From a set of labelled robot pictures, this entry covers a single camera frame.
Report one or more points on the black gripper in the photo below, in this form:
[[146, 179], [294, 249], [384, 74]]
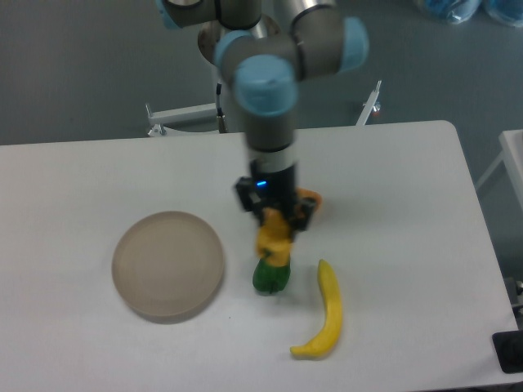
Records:
[[277, 190]]

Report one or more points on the yellow bell pepper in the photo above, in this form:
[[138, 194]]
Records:
[[274, 239]]

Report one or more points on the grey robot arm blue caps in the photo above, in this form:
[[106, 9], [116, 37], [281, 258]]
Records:
[[262, 74]]

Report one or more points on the green bell pepper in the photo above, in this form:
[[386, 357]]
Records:
[[270, 279]]

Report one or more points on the beige round plate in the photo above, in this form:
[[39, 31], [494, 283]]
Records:
[[168, 267]]

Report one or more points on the orange triangular sandwich toy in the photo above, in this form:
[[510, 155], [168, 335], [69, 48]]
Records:
[[310, 195]]

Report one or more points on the yellow banana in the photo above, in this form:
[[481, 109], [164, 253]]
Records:
[[327, 337]]

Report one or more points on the white right stand leg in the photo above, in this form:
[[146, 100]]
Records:
[[370, 106]]

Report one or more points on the white side table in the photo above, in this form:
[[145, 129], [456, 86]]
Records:
[[510, 156]]

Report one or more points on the blue plastic bag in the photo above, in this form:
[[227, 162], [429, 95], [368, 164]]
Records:
[[506, 12], [449, 12]]

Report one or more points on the black device at table edge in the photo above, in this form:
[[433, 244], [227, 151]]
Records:
[[508, 348]]

